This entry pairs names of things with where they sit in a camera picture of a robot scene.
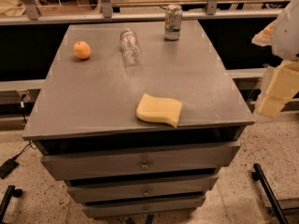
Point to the clear plastic bottle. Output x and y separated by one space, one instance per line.
131 51

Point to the black power adapter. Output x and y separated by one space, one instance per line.
7 167

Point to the grey drawer cabinet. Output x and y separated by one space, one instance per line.
90 105

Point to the orange fruit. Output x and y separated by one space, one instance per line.
82 50

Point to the green white soda can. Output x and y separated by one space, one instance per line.
172 22

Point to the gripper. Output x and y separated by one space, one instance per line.
288 34

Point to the middle grey drawer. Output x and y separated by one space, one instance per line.
142 188

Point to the bottom grey drawer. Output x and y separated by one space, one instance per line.
144 207

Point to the yellow sponge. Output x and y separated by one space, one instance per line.
159 110

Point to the black left base leg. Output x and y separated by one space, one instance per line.
11 191

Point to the metal window railing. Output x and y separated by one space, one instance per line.
21 12

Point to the top grey drawer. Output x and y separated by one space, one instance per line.
137 161

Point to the grey drawer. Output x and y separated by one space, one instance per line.
144 207
137 161
142 188

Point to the black base leg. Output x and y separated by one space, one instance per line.
11 191
258 175

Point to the black right base leg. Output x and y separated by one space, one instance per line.
258 175

